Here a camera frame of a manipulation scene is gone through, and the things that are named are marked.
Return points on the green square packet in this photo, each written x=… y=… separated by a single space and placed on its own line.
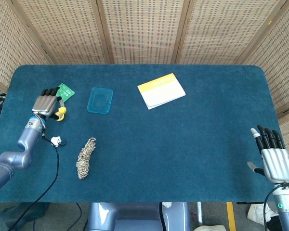
x=68 y=92

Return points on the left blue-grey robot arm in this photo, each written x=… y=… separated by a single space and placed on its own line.
x=26 y=139

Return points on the white table leg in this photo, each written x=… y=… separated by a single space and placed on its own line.
x=200 y=216

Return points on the blue-grey robot torso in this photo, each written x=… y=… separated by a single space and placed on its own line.
x=135 y=216

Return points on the yellow floor tape strip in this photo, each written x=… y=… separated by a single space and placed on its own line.
x=231 y=216

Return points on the yellow and white booklet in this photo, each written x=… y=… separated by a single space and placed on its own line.
x=161 y=92

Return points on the clear blue plastic lid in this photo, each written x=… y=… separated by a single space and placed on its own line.
x=100 y=101

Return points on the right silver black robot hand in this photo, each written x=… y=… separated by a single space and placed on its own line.
x=277 y=163

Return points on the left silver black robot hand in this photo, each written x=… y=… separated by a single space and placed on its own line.
x=44 y=104

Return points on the yellow round toy piece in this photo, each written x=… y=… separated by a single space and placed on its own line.
x=62 y=111

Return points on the woven bamboo screen panel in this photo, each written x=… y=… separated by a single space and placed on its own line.
x=224 y=31
x=62 y=31
x=281 y=60
x=7 y=48
x=142 y=31

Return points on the white shoe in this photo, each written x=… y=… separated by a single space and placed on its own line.
x=210 y=228
x=255 y=213

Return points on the blue felt table cover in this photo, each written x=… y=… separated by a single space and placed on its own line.
x=159 y=149

